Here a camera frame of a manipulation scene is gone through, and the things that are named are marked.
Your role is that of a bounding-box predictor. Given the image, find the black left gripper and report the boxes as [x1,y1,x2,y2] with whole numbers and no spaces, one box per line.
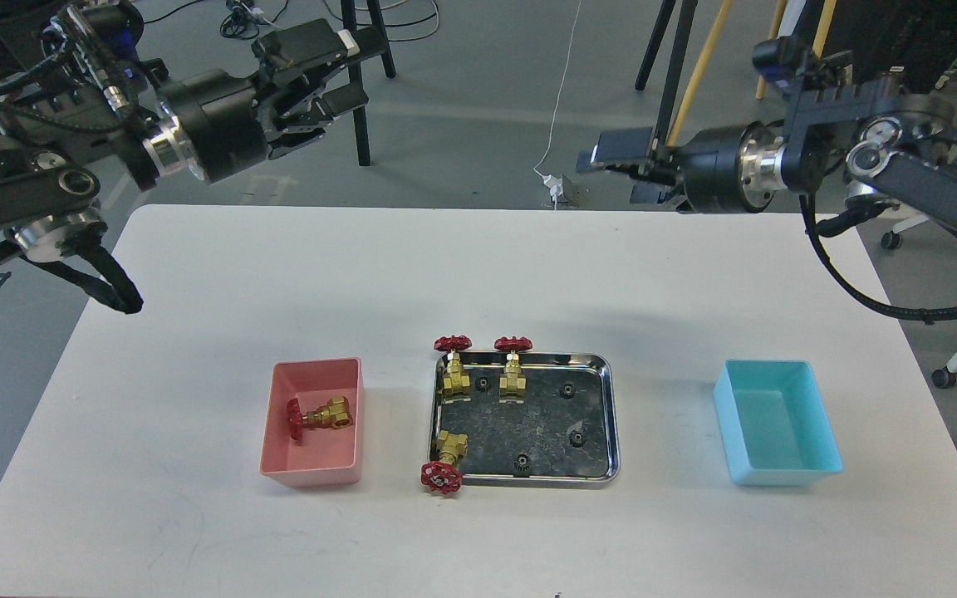
[143,22,388,184]

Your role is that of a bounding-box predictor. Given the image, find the black tripod stand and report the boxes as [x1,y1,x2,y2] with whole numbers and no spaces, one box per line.
[341,1,396,167]

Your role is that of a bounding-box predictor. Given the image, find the steel tray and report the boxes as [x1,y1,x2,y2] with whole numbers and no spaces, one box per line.
[428,350,621,488]

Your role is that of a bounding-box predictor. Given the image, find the black cabinet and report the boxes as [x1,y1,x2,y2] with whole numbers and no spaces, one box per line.
[776,1,957,92]

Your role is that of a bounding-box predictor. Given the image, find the brass valve top left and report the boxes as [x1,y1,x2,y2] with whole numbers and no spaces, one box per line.
[433,336,472,404]

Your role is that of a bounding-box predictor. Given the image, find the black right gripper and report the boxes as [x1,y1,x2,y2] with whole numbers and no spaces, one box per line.
[575,124,787,214]

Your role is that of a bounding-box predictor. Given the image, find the pink plastic box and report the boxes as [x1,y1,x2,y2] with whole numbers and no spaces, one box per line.
[259,357,364,488]

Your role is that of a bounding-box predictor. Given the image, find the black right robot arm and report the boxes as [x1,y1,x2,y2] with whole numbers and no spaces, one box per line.
[577,37,957,323]

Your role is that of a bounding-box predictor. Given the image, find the blue plastic box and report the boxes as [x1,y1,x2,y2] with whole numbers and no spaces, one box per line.
[713,359,844,486]

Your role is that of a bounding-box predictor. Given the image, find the white power adapter with cable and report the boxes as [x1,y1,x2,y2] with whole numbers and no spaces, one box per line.
[532,1,584,211]

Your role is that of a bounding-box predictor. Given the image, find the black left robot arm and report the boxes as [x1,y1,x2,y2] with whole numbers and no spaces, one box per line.
[0,1,395,314]

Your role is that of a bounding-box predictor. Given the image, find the brass valve red wheel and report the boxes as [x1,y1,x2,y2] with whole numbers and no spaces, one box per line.
[286,396,354,444]

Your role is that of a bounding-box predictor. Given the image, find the brass valve bottom left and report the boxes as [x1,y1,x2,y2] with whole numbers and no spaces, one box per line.
[420,430,469,496]

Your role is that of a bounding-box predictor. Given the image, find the brass valve top middle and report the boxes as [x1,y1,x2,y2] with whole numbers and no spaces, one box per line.
[493,336,534,404]

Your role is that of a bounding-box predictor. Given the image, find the black and wood easel legs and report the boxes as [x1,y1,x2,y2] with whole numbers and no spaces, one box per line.
[635,0,838,184]

